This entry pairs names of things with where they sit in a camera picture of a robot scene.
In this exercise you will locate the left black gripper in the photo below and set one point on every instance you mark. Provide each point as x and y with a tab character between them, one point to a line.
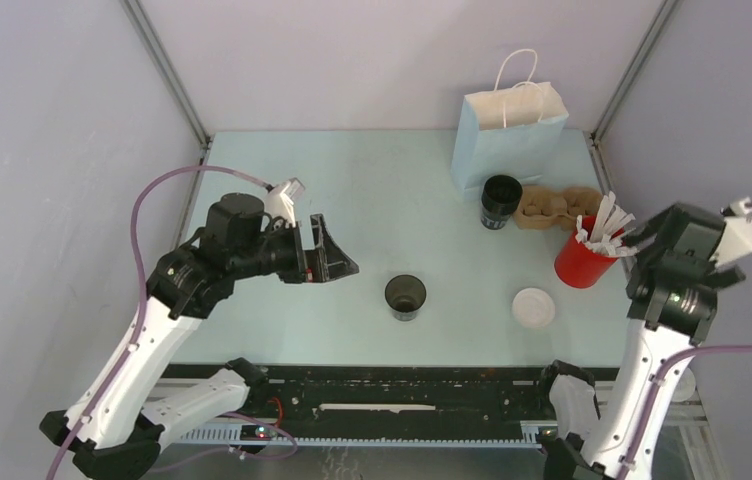
324	263

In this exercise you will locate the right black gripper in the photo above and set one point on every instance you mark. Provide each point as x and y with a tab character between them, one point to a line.
720	275

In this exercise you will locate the black paper coffee cup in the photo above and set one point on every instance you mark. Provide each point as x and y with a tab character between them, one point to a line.
405	295

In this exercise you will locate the red cup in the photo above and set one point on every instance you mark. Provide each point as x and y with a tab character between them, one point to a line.
580	267

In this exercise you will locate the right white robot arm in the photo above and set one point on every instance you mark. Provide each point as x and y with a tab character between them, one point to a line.
619	441

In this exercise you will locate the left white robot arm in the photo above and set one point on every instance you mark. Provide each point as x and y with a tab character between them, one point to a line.
114	431

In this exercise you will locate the white plastic lid on table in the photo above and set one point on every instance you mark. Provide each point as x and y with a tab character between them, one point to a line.
533	308

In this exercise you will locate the brown cardboard cup carrier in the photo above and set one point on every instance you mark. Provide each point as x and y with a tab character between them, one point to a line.
542	208

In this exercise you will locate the light blue paper bag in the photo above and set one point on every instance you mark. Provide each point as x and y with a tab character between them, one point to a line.
511	131

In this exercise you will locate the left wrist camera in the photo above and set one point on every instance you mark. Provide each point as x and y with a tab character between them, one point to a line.
279	203

